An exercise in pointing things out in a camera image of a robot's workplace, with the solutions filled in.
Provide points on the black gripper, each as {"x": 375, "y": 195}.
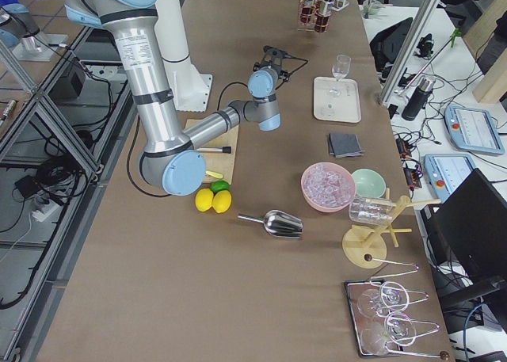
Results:
{"x": 261, "y": 66}

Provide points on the copper wire bottle basket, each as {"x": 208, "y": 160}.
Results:
{"x": 310, "y": 26}

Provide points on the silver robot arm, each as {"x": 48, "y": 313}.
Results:
{"x": 170, "y": 159}

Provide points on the tea bottle front middle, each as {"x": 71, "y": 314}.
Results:
{"x": 306, "y": 11}

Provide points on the tea bottle near tray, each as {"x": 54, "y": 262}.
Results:
{"x": 323, "y": 15}

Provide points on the clear wine glass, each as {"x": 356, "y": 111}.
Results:
{"x": 340, "y": 70}

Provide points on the cream rabbit tray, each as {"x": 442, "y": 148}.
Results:
{"x": 337, "y": 101}

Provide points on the steel muddler black tip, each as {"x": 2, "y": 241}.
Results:
{"x": 218, "y": 150}

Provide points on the grey folded cloth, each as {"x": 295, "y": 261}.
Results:
{"x": 342, "y": 145}

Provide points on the black laptop bag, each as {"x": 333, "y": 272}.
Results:
{"x": 386, "y": 45}

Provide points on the wooden cutting board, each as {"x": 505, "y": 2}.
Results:
{"x": 222, "y": 161}

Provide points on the yellow plastic knife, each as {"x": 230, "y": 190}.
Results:
{"x": 214, "y": 174}

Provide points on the green lime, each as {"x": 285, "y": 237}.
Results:
{"x": 218, "y": 186}

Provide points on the pink bowl of ice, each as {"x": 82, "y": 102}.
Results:
{"x": 327, "y": 187}

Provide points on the whole lemon right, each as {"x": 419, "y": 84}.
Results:
{"x": 222, "y": 201}

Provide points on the whole lemon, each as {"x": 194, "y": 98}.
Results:
{"x": 203, "y": 199}
{"x": 222, "y": 201}

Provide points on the black thermos bottle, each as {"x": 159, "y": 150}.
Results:
{"x": 418, "y": 99}

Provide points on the whole lemon left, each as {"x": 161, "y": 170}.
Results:
{"x": 203, "y": 199}

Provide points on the green empty bowl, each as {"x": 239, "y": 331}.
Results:
{"x": 369, "y": 183}

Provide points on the metal ice scoop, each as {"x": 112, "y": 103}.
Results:
{"x": 278, "y": 224}

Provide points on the teach pendant lower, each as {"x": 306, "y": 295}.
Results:
{"x": 446, "y": 172}

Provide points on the teach pendant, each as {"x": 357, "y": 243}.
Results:
{"x": 473, "y": 130}
{"x": 446, "y": 172}

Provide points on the teach pendant upper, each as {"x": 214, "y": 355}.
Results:
{"x": 473, "y": 130}

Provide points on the wooden cup tree stand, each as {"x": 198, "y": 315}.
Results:
{"x": 364, "y": 245}

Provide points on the black monitor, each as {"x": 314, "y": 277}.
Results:
{"x": 470, "y": 227}

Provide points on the hanging wine glass upper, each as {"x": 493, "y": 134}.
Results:
{"x": 381, "y": 300}

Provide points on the hanging wine glass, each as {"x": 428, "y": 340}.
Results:
{"x": 381, "y": 300}
{"x": 386, "y": 337}

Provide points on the hanging wine glass lower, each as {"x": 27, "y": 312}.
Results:
{"x": 386, "y": 337}

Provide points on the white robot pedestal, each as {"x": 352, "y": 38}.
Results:
{"x": 190, "y": 88}

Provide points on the aluminium frame post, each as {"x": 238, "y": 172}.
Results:
{"x": 421, "y": 19}

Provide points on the wire glass rack tray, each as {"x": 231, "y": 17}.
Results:
{"x": 423, "y": 328}

